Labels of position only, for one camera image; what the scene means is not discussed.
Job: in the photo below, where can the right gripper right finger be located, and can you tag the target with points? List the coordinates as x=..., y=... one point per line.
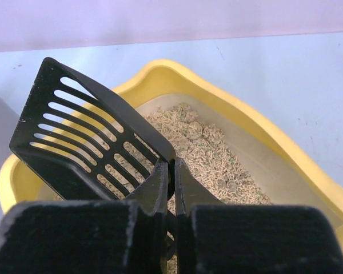
x=213, y=237

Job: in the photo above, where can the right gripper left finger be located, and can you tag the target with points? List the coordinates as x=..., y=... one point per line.
x=89, y=236

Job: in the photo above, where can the yellow litter box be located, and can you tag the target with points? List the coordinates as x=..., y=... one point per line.
x=278, y=166

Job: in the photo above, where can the black slotted litter scoop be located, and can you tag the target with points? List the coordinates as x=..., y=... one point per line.
x=73, y=133

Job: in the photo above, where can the beige cat litter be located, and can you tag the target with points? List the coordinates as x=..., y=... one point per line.
x=208, y=157

